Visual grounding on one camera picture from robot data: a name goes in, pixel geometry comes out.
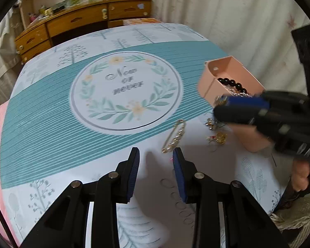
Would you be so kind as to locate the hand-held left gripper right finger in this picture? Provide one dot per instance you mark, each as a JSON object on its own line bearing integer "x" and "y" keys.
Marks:
{"x": 180, "y": 178}

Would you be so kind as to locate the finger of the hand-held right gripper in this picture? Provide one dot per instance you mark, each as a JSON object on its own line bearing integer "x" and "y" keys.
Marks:
{"x": 235, "y": 115}
{"x": 248, "y": 103}

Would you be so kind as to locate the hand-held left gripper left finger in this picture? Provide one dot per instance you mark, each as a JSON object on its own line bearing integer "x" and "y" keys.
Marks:
{"x": 133, "y": 175}

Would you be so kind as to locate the pearl bar pin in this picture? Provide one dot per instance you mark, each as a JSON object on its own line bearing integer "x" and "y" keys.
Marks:
{"x": 174, "y": 140}

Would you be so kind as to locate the pink plastic box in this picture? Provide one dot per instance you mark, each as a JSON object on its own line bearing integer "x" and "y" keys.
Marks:
{"x": 209, "y": 85}

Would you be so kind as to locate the person's right hand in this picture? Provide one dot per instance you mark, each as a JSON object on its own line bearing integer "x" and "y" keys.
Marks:
{"x": 301, "y": 175}

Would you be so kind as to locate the leaf print curtain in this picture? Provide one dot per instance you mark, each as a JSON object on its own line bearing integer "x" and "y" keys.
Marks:
{"x": 235, "y": 18}

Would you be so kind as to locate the beige knitted cloth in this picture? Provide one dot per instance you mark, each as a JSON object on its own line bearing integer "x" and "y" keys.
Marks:
{"x": 299, "y": 211}

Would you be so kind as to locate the stack of magazines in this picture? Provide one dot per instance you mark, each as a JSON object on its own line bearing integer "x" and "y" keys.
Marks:
{"x": 142, "y": 21}

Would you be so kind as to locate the wooden desk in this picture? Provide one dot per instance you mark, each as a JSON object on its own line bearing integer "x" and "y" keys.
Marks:
{"x": 75, "y": 20}

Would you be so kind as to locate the lace covered piano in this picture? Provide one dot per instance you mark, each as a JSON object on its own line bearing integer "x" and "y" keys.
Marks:
{"x": 2, "y": 56}

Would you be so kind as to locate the row of green postcards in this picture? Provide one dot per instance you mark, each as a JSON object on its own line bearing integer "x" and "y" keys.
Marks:
{"x": 77, "y": 0}

